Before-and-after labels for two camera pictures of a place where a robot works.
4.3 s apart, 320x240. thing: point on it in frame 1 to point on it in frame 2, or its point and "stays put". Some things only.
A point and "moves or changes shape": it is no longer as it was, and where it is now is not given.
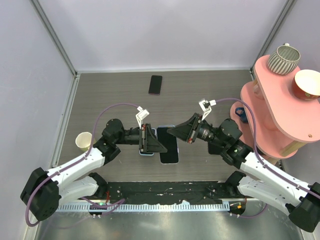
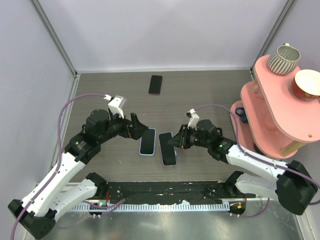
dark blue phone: (170, 143) moves or changes shape
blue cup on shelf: (240, 112) stays put
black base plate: (165, 192) stays put
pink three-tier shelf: (279, 123) stays put
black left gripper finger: (148, 127) to (136, 134)
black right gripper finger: (192, 121) to (178, 139)
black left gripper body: (136, 137) to (118, 126)
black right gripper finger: (183, 131) to (175, 141)
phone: (155, 84) stays put
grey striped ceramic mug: (285, 60) stays put
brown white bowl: (306, 85) stays put
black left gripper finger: (152, 144) to (138, 128)
